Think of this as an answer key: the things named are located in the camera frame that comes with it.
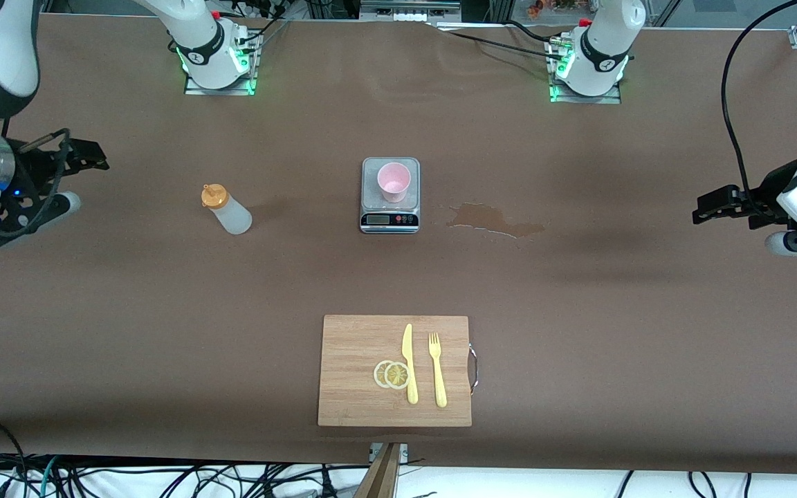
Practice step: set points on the small metal bracket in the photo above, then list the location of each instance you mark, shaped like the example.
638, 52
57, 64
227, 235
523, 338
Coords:
403, 453

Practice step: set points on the silver digital kitchen scale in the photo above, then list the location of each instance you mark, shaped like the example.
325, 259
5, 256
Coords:
371, 204

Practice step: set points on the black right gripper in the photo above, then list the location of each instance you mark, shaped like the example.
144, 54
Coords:
33, 168

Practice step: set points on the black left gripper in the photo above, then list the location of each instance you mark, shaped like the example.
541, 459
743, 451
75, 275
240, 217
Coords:
764, 197

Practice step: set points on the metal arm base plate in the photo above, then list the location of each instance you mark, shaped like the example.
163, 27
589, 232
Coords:
609, 99
194, 88

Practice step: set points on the brown table cover sheet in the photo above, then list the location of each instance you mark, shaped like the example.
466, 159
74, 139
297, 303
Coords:
163, 332

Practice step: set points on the translucent orange-capped sauce bottle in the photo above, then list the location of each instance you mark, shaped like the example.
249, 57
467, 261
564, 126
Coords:
232, 220

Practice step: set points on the wooden cutting board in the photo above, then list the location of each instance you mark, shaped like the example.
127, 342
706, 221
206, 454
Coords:
357, 387

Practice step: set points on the yellow plastic knife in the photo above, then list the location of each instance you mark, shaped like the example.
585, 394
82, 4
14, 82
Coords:
409, 353

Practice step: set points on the lemon slice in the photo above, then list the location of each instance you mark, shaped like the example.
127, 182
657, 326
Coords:
397, 375
378, 373

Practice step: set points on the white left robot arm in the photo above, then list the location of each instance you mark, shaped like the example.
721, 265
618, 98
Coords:
599, 55

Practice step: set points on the yellow plastic fork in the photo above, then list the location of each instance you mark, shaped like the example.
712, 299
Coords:
439, 380

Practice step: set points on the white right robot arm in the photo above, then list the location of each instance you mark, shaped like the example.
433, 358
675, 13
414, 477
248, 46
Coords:
201, 41

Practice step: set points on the pink plastic cup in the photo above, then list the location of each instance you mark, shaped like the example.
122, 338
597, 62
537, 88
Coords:
394, 181

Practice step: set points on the white power strip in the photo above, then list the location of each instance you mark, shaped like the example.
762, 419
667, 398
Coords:
409, 8

